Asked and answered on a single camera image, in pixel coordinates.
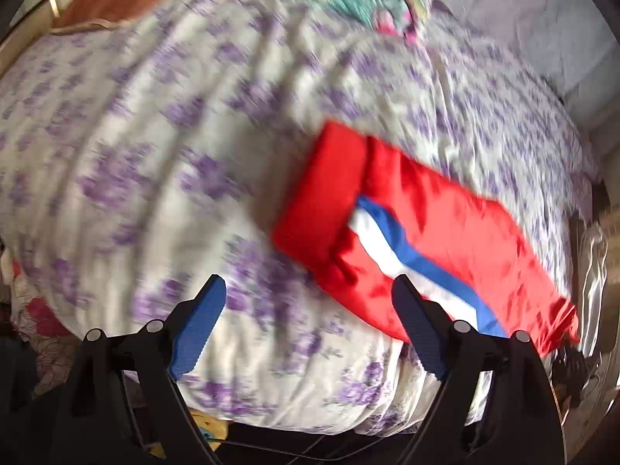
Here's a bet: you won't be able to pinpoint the brown pillow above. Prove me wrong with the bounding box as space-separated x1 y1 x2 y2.
51 0 168 34

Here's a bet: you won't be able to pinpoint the red floral cloth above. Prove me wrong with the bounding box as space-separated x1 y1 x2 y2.
0 245 85 395

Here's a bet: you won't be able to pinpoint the purple floral bed sheet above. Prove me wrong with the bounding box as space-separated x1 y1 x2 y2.
0 0 599 436

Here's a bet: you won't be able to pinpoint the red pants with striped side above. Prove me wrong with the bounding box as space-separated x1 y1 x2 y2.
271 121 580 355

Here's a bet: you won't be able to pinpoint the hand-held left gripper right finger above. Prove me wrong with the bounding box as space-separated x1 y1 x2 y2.
390 274 567 465

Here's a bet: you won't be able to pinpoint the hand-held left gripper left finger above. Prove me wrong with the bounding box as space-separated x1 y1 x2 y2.
57 274 227 465

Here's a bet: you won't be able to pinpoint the shiny metal object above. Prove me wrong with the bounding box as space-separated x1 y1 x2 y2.
564 213 620 451

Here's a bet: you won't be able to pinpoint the yellow object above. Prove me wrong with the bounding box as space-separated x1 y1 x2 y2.
150 409 228 458

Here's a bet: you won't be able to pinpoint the wooden headboard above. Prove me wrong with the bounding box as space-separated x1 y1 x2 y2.
0 0 61 76

